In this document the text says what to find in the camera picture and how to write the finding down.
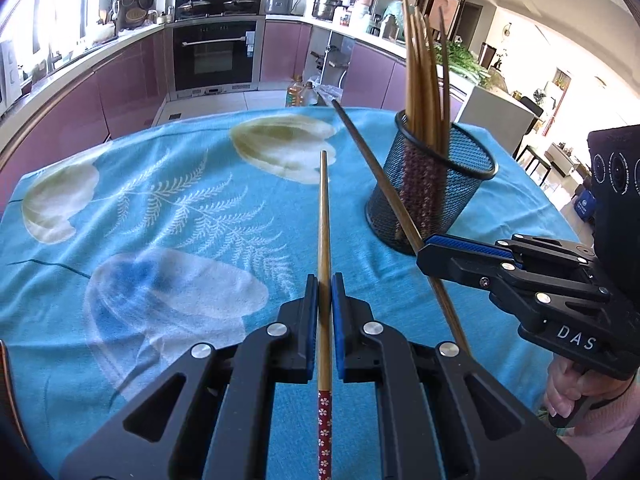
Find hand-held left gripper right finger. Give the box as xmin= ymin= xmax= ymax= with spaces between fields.
xmin=330 ymin=273 xmax=587 ymax=480

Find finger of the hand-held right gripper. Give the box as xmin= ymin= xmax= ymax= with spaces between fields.
xmin=416 ymin=243 xmax=614 ymax=327
xmin=427 ymin=233 xmax=597 ymax=282

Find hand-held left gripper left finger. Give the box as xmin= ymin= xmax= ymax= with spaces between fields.
xmin=59 ymin=273 xmax=321 ymax=480

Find black mesh utensil holder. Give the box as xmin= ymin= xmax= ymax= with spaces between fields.
xmin=364 ymin=109 xmax=500 ymax=256

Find red-handled wooden chopstick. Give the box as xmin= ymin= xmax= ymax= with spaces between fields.
xmin=316 ymin=149 xmax=335 ymax=480

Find dark brown wooden chopstick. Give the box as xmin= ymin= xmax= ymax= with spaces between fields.
xmin=330 ymin=99 xmax=474 ymax=359

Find bundle of wooden chopsticks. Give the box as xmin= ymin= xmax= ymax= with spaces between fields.
xmin=395 ymin=0 xmax=454 ymax=247

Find person's right forearm pink sleeve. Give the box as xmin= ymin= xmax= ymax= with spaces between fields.
xmin=549 ymin=374 xmax=640 ymax=480

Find person's right hand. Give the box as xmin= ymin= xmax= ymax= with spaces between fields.
xmin=542 ymin=359 xmax=637 ymax=419

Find blue shopping bag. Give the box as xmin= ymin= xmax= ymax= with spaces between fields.
xmin=572 ymin=192 xmax=596 ymax=221

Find black bar stool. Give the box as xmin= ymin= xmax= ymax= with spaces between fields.
xmin=515 ymin=144 xmax=551 ymax=177

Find white kitchen island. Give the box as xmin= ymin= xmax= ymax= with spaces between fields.
xmin=452 ymin=82 xmax=539 ymax=156

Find bunch of green vegetables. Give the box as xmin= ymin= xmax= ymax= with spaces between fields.
xmin=442 ymin=39 xmax=494 ymax=86

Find blue floral tablecloth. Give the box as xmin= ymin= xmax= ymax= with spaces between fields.
xmin=0 ymin=106 xmax=594 ymax=480

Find clear plastic bag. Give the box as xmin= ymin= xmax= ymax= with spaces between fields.
xmin=317 ymin=84 xmax=346 ymax=106

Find yellow cooking oil bottle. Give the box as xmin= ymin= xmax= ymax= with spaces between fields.
xmin=285 ymin=75 xmax=306 ymax=108

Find stainless steel stockpot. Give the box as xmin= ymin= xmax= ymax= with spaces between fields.
xmin=312 ymin=0 xmax=344 ymax=21

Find black built-in oven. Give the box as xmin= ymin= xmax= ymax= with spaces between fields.
xmin=172 ymin=17 xmax=266 ymax=96

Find purple kitchen base cabinets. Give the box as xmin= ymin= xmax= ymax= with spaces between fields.
xmin=0 ymin=19 xmax=416 ymax=211

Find white countertop appliance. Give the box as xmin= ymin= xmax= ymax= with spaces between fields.
xmin=0 ymin=39 xmax=24 ymax=107

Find pink wall picture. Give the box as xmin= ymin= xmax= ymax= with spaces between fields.
xmin=429 ymin=0 xmax=459 ymax=26

